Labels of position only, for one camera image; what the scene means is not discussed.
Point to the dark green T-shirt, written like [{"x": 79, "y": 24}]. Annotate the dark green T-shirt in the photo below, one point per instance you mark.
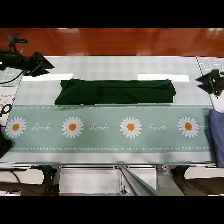
[{"x": 116, "y": 91}]

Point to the silver frame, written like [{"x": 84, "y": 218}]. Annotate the silver frame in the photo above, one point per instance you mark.
[{"x": 140, "y": 178}]

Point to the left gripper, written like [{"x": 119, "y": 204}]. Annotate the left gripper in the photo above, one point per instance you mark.
[{"x": 38, "y": 64}]

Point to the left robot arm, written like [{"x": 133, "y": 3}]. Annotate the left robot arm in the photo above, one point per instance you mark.
[{"x": 10, "y": 60}]

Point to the blue garment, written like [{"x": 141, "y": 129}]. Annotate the blue garment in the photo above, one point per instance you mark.
[{"x": 217, "y": 136}]

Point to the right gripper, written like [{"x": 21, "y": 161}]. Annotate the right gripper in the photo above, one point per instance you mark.
[{"x": 211, "y": 81}]

